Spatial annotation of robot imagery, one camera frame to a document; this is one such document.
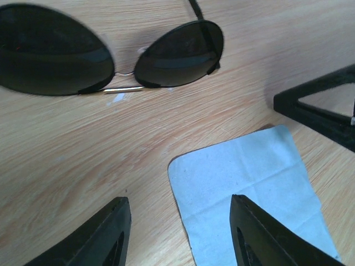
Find light blue cleaning cloth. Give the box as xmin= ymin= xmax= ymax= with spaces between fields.
xmin=168 ymin=125 xmax=340 ymax=265

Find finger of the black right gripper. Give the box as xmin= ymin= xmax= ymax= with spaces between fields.
xmin=273 ymin=64 xmax=354 ymax=152

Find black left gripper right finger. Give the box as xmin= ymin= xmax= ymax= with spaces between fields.
xmin=230 ymin=195 xmax=342 ymax=266

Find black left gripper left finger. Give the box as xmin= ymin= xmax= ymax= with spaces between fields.
xmin=26 ymin=197 xmax=131 ymax=265

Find black round sunglasses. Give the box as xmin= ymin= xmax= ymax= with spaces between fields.
xmin=1 ymin=1 xmax=224 ymax=96

